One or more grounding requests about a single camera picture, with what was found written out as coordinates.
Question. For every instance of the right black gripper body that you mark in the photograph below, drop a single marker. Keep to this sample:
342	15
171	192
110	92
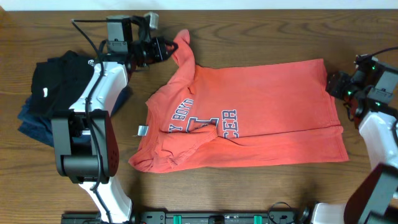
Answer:
344	88

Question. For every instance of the red orange t-shirt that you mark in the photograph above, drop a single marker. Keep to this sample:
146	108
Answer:
263	115

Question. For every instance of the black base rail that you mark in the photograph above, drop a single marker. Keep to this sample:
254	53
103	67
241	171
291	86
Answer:
279	213

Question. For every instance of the navy blue folded garment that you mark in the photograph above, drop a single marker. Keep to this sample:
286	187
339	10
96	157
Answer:
34	124

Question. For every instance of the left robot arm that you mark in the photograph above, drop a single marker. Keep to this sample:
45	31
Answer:
85	145

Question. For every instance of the black folded garment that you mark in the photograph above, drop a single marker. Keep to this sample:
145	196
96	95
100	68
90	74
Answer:
59	82

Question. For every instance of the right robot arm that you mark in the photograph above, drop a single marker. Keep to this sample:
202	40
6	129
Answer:
371	202

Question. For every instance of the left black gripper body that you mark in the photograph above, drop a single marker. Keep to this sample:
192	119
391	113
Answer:
158	49

